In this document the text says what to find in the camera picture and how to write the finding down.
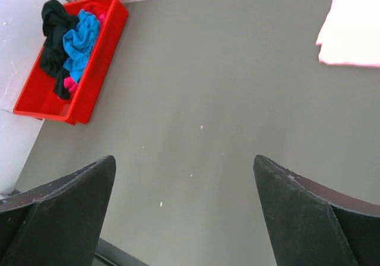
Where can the red plastic bin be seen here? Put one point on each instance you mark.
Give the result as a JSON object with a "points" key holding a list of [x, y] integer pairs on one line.
{"points": [[37, 99]]}

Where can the blue t shirt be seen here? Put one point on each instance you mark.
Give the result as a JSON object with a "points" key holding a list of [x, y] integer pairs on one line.
{"points": [[80, 46]]}

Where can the black t shirt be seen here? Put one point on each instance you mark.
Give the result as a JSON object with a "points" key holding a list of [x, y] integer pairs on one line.
{"points": [[56, 23]]}

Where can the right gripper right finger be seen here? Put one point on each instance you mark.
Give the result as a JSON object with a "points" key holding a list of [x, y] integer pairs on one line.
{"points": [[311, 224]]}

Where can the pink t shirt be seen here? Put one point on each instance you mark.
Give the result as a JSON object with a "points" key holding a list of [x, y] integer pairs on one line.
{"points": [[350, 34]]}

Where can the magenta t shirt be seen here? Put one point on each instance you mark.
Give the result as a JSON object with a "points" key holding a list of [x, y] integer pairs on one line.
{"points": [[70, 83]]}

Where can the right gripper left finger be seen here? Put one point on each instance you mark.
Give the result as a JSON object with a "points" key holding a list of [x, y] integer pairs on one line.
{"points": [[58, 223]]}

